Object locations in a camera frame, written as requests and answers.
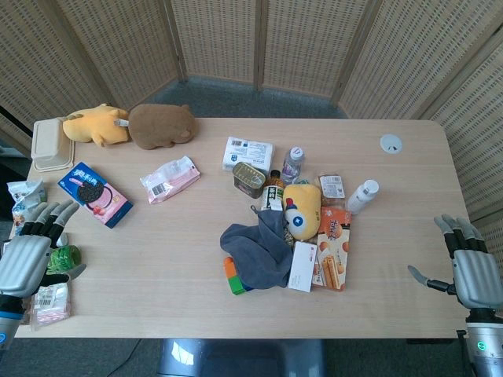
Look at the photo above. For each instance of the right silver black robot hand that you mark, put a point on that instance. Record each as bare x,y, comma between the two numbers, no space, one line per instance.
477,279

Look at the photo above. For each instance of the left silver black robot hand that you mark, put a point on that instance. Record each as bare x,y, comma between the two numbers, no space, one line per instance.
23,259

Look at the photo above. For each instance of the pink snack packet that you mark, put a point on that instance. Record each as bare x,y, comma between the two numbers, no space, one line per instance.
169,178

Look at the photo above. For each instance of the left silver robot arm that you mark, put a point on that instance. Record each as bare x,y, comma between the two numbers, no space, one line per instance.
9,318

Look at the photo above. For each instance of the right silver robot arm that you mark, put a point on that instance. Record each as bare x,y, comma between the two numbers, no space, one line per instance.
485,341

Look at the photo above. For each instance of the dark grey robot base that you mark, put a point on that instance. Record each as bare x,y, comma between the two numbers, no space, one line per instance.
239,357

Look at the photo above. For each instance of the pink white packet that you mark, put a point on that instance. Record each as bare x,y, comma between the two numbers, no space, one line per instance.
51,304

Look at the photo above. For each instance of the white blue snack bag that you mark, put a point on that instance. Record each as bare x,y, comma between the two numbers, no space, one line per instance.
25,198

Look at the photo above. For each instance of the blue pink cookie box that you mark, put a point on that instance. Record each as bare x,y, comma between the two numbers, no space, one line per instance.
94,194

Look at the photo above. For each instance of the beige lidded lunch box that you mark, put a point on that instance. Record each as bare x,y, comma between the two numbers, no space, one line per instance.
51,145

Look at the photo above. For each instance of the white milk bottle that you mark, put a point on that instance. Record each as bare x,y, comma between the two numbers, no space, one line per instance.
362,195

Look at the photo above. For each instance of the orange egg roll box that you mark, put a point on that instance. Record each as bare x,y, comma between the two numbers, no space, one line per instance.
333,251

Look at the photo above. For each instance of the yellow plush animal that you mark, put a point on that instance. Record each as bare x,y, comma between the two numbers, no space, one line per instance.
96,125

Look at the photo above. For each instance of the small white carton box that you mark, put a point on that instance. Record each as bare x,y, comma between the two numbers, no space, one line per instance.
302,267

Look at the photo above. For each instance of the yellow plush with blue eye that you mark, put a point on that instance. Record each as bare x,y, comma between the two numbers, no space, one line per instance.
302,210

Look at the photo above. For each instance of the brown plush capybara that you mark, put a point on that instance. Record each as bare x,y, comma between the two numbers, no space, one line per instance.
161,125

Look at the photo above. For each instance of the striped woven scrubber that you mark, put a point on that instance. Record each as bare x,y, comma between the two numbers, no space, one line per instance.
288,236

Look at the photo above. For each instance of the orange green blue block stack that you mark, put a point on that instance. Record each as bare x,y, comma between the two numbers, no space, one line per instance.
234,280

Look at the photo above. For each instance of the clear water bottle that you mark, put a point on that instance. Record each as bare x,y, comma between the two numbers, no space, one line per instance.
294,163

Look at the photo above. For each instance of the grey microfibre cloth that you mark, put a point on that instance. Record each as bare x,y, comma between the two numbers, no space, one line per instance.
259,251

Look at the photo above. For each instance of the dark tea bottle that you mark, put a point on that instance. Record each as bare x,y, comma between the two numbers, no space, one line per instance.
272,194

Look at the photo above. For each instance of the dark green luncheon meat tin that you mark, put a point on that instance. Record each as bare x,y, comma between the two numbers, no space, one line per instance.
248,178

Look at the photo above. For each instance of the white tissue pack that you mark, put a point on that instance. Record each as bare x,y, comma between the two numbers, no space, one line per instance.
247,153

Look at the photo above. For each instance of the woven bamboo folding screen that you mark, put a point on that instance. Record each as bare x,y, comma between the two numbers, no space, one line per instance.
251,43

